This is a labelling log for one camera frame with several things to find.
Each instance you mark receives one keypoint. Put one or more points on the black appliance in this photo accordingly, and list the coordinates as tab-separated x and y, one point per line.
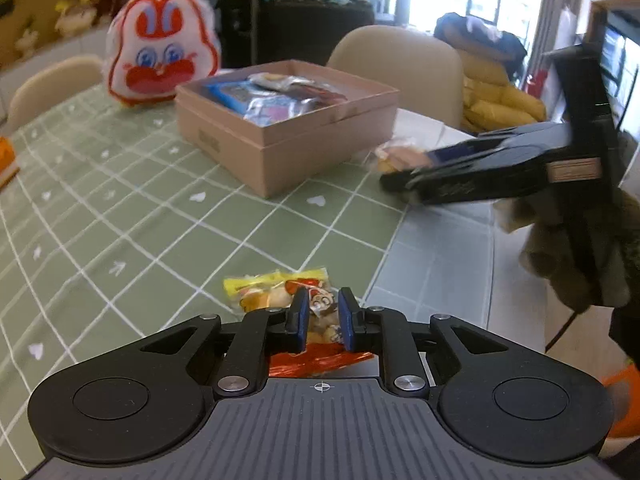
235	25

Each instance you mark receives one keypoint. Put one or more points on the pink cardboard box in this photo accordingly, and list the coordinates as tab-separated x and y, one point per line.
240	155

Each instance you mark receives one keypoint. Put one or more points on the white red rabbit bag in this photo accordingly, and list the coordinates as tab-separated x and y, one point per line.
160	60

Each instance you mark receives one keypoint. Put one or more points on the beige chair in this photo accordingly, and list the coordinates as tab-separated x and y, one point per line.
400	60
50	85

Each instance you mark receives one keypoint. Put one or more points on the clear cake packet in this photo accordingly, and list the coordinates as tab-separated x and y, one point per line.
400	156

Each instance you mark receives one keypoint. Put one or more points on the black cabinet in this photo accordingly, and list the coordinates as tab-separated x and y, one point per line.
310	25

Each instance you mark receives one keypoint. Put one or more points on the window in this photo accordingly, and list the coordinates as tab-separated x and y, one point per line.
485	0

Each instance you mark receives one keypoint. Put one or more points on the grey curtain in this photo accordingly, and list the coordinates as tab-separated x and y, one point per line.
562	10

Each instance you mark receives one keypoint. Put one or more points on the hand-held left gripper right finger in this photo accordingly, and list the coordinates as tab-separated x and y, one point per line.
346	322

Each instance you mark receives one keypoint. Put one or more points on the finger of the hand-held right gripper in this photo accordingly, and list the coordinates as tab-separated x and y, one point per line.
500	147
475	182

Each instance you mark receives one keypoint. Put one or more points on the yellow red clear snack packet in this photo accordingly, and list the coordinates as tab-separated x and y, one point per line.
260	290

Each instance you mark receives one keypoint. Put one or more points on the green checked tablecloth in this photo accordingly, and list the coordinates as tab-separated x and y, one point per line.
125	200

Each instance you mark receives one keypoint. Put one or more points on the white vase with plant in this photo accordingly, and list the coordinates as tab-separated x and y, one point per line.
26	40

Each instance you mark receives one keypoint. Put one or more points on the orange white tissue box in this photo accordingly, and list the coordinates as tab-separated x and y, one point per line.
6	160

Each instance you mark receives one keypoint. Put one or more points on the orange blurry object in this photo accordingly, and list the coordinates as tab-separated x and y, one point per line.
625	400

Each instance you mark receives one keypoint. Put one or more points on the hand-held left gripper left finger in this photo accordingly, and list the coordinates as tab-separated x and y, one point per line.
300	320

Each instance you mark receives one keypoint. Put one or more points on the grey foil snack bar packet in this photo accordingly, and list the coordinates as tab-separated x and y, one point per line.
275	110

